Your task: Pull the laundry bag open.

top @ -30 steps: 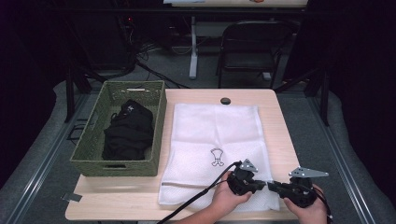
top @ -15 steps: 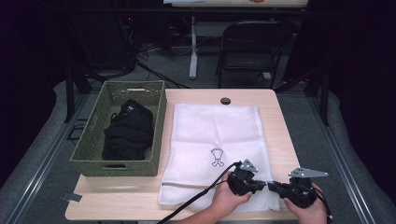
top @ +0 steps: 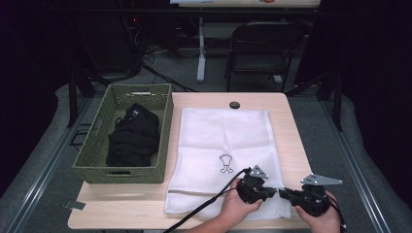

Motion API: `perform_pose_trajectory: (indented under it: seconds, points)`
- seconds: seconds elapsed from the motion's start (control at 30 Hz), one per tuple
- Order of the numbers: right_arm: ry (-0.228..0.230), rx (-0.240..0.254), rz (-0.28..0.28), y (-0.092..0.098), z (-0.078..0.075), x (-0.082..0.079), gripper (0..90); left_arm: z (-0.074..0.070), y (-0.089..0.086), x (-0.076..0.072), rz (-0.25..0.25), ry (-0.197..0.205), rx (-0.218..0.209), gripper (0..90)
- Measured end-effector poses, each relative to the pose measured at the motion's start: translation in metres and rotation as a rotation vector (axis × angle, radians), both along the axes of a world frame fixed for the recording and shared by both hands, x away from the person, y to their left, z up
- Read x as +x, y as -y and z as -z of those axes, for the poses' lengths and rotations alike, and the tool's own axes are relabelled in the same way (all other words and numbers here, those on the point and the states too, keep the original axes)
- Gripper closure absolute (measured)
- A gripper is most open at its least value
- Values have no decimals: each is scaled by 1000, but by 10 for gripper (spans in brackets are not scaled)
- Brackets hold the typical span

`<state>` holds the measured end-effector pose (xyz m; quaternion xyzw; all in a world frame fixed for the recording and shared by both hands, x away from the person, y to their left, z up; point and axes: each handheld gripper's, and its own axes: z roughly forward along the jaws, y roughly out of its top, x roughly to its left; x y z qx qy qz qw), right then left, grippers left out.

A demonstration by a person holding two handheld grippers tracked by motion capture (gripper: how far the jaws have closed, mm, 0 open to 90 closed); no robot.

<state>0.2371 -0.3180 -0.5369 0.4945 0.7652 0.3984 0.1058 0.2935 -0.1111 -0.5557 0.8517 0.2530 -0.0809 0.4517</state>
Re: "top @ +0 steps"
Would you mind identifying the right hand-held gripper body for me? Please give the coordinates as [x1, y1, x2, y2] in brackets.
[290, 173, 344, 217]

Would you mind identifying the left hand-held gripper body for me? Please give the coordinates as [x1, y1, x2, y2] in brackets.
[235, 164, 270, 205]

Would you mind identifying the white mesh laundry bag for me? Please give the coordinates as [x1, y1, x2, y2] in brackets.
[164, 107, 292, 221]

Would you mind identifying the black clothing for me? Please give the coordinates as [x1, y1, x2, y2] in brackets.
[105, 103, 161, 168]

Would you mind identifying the green woven basket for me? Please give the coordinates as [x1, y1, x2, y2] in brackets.
[72, 83, 175, 184]

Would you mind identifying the person's left hand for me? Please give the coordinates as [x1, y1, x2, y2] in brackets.
[221, 178, 263, 224]

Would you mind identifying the person's right hand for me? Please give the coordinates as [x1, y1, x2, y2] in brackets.
[294, 192, 342, 233]

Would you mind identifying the black metal stand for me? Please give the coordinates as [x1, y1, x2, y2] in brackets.
[285, 69, 344, 132]
[66, 69, 111, 129]

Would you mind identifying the black folding chair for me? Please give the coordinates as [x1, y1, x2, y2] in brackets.
[224, 20, 305, 93]

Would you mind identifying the white desk leg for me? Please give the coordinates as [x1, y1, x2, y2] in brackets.
[196, 17, 207, 83]

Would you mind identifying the right hand-held gripper black cable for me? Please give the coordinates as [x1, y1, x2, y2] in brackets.
[324, 193, 348, 233]

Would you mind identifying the aluminium floor rail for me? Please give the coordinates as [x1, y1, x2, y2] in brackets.
[320, 96, 393, 233]
[3, 96, 95, 233]

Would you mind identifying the bundle of black floor cables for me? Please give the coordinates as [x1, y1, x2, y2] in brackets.
[139, 45, 198, 93]

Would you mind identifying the grey metal table bracket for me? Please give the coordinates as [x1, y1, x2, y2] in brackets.
[63, 199, 86, 211]

